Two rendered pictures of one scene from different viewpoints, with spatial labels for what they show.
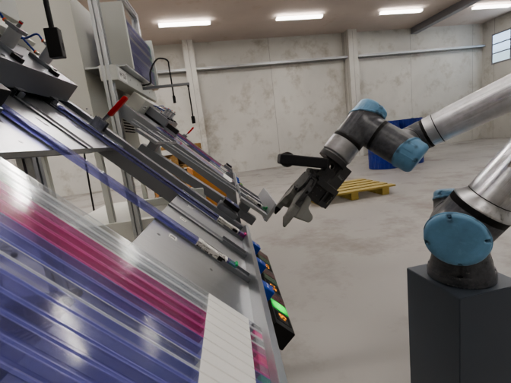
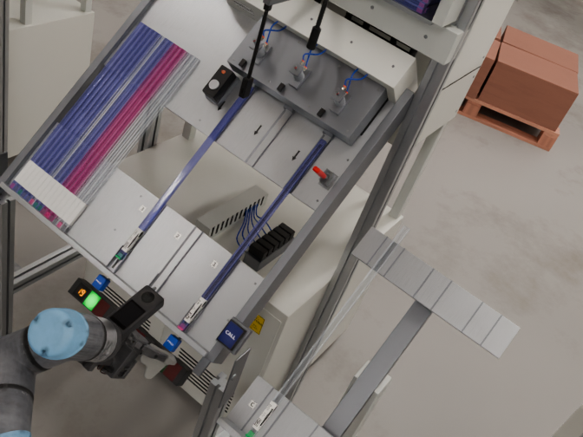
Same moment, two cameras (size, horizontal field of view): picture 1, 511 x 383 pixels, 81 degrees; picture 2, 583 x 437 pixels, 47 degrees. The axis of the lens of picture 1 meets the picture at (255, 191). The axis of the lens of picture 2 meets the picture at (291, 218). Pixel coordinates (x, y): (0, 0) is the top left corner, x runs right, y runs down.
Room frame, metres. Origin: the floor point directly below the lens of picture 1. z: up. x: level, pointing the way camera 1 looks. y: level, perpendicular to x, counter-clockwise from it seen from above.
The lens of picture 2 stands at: (1.26, -0.71, 1.82)
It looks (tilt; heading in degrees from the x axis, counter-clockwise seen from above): 38 degrees down; 118
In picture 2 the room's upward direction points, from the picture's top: 20 degrees clockwise
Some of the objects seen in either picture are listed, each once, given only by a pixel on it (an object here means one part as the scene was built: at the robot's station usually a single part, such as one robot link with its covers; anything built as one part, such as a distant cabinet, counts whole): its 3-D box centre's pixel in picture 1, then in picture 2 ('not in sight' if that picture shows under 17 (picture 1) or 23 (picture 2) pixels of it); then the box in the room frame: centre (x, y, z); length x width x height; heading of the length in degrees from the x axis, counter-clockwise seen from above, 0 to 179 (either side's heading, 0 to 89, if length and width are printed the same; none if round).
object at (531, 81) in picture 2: not in sight; (486, 68); (0.02, 3.52, 0.20); 1.17 x 0.85 x 0.41; 16
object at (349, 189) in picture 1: (340, 191); not in sight; (4.31, -1.24, 0.06); 1.28 x 0.88 x 0.12; 99
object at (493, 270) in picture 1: (460, 257); not in sight; (0.72, -0.50, 0.60); 0.15 x 0.15 x 0.10
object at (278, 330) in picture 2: not in sight; (237, 266); (0.41, 0.65, 0.31); 0.70 x 0.65 x 0.62; 4
